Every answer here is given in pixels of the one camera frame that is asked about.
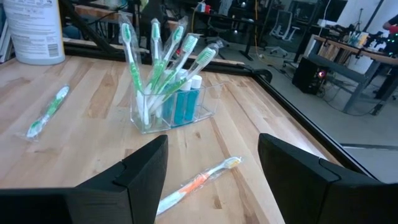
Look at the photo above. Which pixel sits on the white cylindrical canister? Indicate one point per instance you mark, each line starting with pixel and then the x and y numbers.
pixel 34 31

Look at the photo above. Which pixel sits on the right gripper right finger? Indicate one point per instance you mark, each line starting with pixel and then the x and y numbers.
pixel 295 186

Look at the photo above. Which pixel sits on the clear acrylic organizer box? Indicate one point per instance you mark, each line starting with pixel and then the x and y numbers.
pixel 211 99

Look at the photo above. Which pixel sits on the green toothbrush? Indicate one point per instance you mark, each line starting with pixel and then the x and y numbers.
pixel 51 107
pixel 178 33
pixel 155 31
pixel 190 43
pixel 205 56
pixel 136 74

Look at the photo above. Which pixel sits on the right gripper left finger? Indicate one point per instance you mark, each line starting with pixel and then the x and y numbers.
pixel 146 186

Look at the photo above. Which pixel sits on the black clamp on frame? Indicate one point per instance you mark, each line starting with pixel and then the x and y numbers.
pixel 264 74

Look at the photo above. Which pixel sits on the wooden workbench grey legs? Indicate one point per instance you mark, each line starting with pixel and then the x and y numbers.
pixel 342 46

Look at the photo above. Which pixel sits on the black aluminium table frame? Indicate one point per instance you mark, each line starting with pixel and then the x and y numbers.
pixel 102 53

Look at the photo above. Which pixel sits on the black desk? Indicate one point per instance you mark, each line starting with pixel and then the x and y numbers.
pixel 230 18

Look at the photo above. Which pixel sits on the orange toothbrush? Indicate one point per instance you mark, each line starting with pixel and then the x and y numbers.
pixel 196 183

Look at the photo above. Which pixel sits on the black computer tower red lights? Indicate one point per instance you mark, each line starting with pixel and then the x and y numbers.
pixel 306 76

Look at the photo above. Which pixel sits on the person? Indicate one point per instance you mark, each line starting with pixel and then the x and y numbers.
pixel 392 26

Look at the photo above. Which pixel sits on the white office chair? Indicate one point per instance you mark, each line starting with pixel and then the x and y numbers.
pixel 284 25

